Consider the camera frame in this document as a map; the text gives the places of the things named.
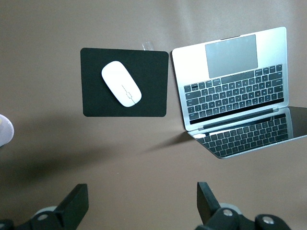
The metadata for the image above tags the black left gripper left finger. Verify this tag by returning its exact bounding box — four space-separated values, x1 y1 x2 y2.
0 184 89 230

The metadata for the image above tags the silver laptop computer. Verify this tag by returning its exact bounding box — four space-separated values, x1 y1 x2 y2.
171 26 307 160

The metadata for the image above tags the black mouse pad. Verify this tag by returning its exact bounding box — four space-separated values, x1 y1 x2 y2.
80 47 169 118

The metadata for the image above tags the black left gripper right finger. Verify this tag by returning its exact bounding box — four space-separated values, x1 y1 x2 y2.
195 182 291 230

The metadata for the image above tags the white computer mouse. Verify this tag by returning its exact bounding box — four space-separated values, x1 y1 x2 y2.
101 60 142 108

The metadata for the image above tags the pink translucent plastic cup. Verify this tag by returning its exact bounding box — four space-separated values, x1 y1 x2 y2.
0 114 15 147

